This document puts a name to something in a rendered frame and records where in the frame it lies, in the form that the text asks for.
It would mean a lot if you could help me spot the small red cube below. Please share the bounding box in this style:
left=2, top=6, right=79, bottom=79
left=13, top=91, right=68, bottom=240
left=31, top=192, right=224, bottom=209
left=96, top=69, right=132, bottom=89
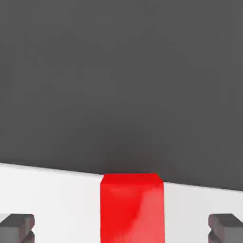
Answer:
left=100, top=172, right=165, bottom=243

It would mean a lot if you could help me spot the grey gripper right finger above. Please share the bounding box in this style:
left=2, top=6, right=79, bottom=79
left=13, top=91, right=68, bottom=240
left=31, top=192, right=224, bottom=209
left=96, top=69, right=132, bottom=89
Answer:
left=208, top=213, right=243, bottom=243

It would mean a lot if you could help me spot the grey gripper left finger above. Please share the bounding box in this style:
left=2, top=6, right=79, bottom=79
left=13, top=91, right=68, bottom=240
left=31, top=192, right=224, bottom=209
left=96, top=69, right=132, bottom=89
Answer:
left=0, top=213, right=36, bottom=243

